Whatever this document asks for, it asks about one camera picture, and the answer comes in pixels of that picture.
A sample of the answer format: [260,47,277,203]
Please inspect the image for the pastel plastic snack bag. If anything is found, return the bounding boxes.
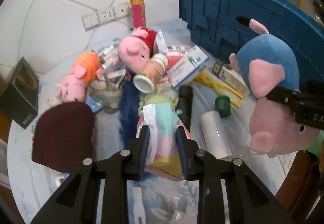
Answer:
[136,103,184,181]

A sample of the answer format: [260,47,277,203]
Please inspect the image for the blue shirt pig plush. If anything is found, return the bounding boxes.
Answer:
[229,16,320,158]

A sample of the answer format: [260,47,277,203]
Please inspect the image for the white paper roll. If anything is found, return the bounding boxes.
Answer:
[200,111,232,159]

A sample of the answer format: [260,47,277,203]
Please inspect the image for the blue fuzzy scarf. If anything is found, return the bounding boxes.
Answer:
[119,81,141,148]

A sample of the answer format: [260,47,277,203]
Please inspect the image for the green plush toy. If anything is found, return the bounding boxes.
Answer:
[138,88,178,116]

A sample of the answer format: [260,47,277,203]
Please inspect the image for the green small jar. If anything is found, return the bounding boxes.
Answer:
[214,95,231,119]

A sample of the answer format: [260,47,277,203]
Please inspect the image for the black flashlight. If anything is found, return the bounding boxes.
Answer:
[175,85,194,131]

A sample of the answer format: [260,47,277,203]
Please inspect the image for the beige bottle white cap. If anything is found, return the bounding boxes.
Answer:
[133,53,169,94]

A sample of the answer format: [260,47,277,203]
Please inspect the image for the woven basket with packets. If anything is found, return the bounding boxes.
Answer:
[87,69,132,114]

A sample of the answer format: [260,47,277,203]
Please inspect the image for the yellow plastic tongs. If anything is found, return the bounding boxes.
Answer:
[194,71,244,100]

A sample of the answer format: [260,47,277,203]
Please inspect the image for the dark maroon knit hat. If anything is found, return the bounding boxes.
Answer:
[32,102,94,173]

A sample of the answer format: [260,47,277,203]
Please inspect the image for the white green carton box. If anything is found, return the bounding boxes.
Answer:
[213,61,250,98]

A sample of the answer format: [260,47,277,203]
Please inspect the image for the white blue medicine box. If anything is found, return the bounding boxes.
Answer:
[166,45,210,90]

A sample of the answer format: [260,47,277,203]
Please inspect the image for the orange shirt pig plush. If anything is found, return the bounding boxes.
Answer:
[56,51,100,103]

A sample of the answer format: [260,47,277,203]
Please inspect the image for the red dress pig plush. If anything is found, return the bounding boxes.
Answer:
[113,26,157,73]

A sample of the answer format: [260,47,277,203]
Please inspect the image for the black box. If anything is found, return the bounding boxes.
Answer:
[1,57,39,129]

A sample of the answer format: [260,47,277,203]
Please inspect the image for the blue plastic storage crate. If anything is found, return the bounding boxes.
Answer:
[179,0,324,84]

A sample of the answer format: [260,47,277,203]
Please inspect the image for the pink yellow cylinder can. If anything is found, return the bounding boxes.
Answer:
[130,0,146,28]

